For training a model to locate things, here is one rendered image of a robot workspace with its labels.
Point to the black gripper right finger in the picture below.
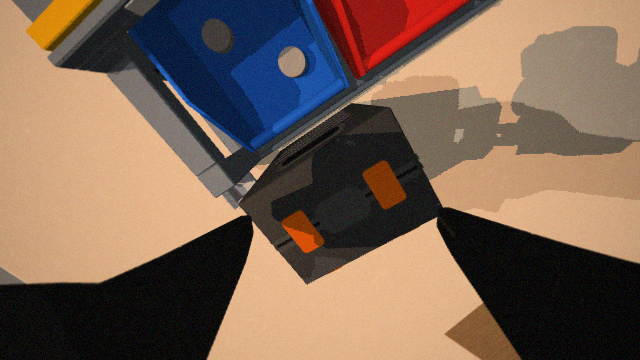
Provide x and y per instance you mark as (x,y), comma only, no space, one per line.
(552,300)

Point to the red open bin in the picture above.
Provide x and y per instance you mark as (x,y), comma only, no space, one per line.
(367,32)

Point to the grey metal rack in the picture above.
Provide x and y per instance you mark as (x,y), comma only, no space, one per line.
(95,46)

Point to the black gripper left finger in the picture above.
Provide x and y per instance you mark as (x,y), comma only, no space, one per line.
(169,308)

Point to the blue bin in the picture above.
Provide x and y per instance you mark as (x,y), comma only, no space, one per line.
(243,92)

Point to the grey metal disc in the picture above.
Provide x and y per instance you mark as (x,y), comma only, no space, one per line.
(217,36)

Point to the dark grey case with orange latches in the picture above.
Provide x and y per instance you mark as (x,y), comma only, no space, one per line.
(342,190)

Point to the yellow flat bar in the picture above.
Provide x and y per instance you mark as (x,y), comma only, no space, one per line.
(59,19)

